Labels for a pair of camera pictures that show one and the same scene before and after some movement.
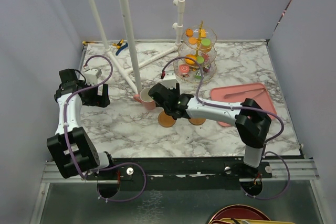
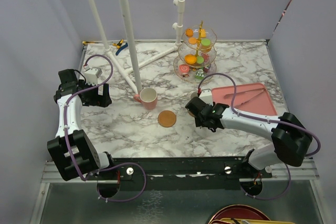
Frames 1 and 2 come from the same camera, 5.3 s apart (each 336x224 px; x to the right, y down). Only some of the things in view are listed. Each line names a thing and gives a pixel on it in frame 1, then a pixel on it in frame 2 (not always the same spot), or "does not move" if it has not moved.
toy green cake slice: x=198 y=75 does not move
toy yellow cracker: x=203 y=33 does not move
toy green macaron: x=205 y=42 does not move
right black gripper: x=175 y=91 → x=198 y=121
